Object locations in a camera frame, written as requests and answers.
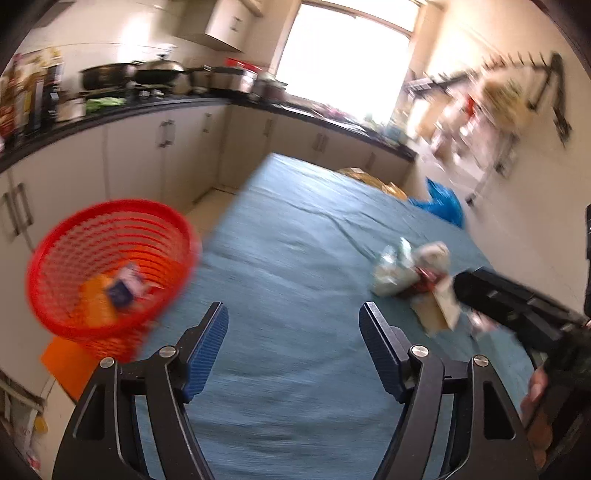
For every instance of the kitchen window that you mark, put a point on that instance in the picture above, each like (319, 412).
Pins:
(341, 55)

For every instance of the orange flat object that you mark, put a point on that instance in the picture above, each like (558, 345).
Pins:
(69, 364)

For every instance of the red plastic basin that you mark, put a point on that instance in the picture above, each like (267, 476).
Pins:
(240, 63)

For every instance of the small white box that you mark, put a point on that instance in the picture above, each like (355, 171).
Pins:
(71, 110)

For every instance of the yellow plastic bag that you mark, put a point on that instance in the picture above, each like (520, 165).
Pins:
(369, 180)

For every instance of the blue tablecloth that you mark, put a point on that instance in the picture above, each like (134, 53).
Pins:
(300, 240)

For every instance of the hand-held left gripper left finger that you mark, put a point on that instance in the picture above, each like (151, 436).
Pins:
(207, 350)

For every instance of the steel rice cooker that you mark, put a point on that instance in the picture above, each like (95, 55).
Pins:
(242, 81)

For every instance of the person's right hand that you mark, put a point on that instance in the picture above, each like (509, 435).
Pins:
(538, 397)

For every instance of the beige upper cabinet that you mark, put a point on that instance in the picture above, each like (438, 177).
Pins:
(221, 23)

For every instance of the wall mounted metal rack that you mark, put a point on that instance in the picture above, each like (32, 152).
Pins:
(434, 85)

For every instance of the blue plastic bag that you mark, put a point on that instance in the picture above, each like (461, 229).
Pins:
(443, 203)

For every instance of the red printed plastic bag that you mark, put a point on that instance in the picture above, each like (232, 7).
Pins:
(425, 281)

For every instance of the dark cooking pot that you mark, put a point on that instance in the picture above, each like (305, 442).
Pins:
(270, 90)

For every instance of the black kitchen countertop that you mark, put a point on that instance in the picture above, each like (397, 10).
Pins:
(138, 105)

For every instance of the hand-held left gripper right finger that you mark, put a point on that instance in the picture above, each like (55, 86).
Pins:
(383, 355)

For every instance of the face mask packet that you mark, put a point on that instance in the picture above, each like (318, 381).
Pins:
(392, 272)

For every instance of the beige lower kitchen cabinets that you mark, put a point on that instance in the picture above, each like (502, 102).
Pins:
(134, 157)

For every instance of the green vegetables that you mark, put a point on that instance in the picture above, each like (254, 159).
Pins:
(106, 104)

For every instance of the black wall hook rack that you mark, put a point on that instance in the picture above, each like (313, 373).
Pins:
(556, 92)

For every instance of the beige hanging bag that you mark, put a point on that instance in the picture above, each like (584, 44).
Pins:
(505, 104)

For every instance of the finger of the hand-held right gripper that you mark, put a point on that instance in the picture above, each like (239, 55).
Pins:
(508, 293)
(517, 323)

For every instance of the orange medicine box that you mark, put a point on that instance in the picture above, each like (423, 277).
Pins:
(94, 300)

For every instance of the white and blue medicine box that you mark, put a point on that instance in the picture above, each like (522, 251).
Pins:
(121, 295)

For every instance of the clear hanging plastic bags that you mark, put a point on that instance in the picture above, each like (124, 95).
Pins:
(461, 124)

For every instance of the red mesh basket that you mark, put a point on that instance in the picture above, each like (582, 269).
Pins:
(92, 240)

